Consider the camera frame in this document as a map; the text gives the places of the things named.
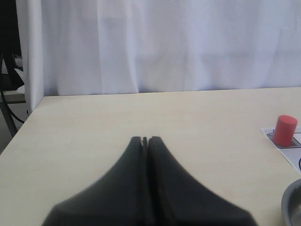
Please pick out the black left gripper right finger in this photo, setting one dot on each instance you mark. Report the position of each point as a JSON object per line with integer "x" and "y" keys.
{"x": 180, "y": 200}

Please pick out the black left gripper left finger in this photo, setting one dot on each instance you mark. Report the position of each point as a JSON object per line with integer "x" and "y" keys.
{"x": 116, "y": 199}

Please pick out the red cylinder game piece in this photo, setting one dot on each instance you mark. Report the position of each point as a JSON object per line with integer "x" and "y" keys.
{"x": 284, "y": 130}

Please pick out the stainless steel bowl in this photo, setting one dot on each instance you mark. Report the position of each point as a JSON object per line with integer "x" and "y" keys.
{"x": 291, "y": 204}

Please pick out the paper game board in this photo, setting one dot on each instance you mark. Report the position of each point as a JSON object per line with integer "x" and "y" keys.
{"x": 292, "y": 153}

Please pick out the white curtain backdrop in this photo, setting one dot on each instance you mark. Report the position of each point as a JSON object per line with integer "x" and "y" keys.
{"x": 86, "y": 47}

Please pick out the black stand behind curtain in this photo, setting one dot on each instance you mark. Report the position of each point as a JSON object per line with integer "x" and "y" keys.
{"x": 9, "y": 47}

